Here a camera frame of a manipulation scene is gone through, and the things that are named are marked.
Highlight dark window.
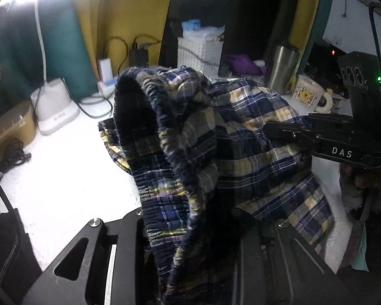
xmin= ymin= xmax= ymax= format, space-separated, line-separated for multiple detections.
xmin=159 ymin=0 xmax=293 ymax=80

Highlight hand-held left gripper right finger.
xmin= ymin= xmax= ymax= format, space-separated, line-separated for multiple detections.
xmin=232 ymin=208 xmax=356 ymax=305

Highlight white plastic basket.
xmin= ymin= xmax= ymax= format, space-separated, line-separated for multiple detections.
xmin=177 ymin=36 xmax=224 ymax=77

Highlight black charger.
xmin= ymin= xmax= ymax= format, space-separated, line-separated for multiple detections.
xmin=129 ymin=43 xmax=150 ymax=67

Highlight tan oval box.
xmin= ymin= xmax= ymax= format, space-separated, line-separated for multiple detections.
xmin=0 ymin=100 xmax=37 ymax=162

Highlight purple cloth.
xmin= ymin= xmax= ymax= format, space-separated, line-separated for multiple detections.
xmin=224 ymin=54 xmax=269 ymax=77

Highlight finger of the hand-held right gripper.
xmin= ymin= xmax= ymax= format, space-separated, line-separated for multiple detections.
xmin=263 ymin=114 xmax=320 ymax=150

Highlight black lamp cable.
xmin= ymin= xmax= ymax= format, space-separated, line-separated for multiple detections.
xmin=62 ymin=77 xmax=114 ymax=119

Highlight steel tumbler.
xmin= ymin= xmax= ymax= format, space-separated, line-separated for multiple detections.
xmin=267 ymin=45 xmax=300 ymax=95

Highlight person's right hand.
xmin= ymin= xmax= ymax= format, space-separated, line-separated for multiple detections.
xmin=351 ymin=165 xmax=381 ymax=197

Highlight cream bear mug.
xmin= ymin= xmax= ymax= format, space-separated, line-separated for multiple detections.
xmin=286 ymin=74 xmax=334 ymax=114

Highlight white tablecloth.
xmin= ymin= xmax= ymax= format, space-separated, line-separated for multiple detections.
xmin=0 ymin=76 xmax=366 ymax=274

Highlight plaid pants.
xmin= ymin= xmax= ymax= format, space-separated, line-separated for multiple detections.
xmin=98 ymin=66 xmax=335 ymax=305

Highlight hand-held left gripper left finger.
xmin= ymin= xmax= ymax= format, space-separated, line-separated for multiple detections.
xmin=21 ymin=210 xmax=159 ymax=305

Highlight black cloth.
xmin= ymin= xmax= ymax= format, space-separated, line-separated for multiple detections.
xmin=0 ymin=208 xmax=43 ymax=305

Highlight teal curtain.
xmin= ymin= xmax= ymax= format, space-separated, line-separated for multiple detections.
xmin=0 ymin=0 xmax=97 ymax=115
xmin=300 ymin=0 xmax=335 ymax=77

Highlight black monitor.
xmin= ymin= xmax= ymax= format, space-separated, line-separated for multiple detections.
xmin=305 ymin=40 xmax=351 ymax=99

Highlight white desk lamp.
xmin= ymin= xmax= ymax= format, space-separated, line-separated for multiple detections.
xmin=0 ymin=0 xmax=92 ymax=135

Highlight clear plastic bags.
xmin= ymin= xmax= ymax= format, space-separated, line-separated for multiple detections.
xmin=181 ymin=19 xmax=226 ymax=42

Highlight white charger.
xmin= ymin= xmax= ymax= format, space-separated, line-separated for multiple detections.
xmin=98 ymin=57 xmax=112 ymax=83

